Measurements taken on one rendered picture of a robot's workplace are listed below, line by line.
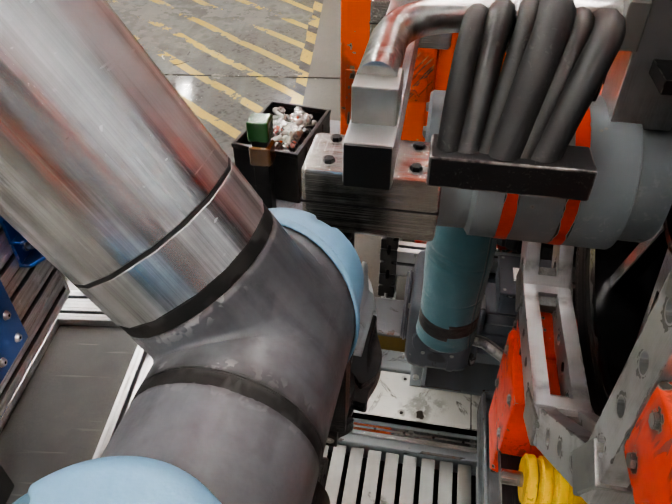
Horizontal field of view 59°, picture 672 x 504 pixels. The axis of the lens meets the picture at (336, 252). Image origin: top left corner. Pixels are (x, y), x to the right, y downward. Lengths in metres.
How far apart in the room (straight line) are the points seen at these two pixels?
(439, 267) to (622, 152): 0.32
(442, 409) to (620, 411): 0.91
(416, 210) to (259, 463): 0.23
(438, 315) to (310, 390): 0.63
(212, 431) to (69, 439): 1.02
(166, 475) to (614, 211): 0.45
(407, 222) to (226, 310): 0.20
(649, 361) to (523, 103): 0.17
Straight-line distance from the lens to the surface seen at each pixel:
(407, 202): 0.38
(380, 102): 0.36
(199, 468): 0.19
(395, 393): 1.34
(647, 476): 0.39
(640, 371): 0.41
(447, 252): 0.76
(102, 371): 1.29
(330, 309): 0.25
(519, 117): 0.34
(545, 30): 0.36
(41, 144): 0.20
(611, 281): 0.83
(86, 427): 1.22
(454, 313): 0.83
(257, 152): 1.09
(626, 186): 0.55
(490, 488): 1.17
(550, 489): 0.74
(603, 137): 0.55
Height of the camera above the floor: 1.15
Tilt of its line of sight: 40 degrees down
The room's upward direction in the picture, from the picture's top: straight up
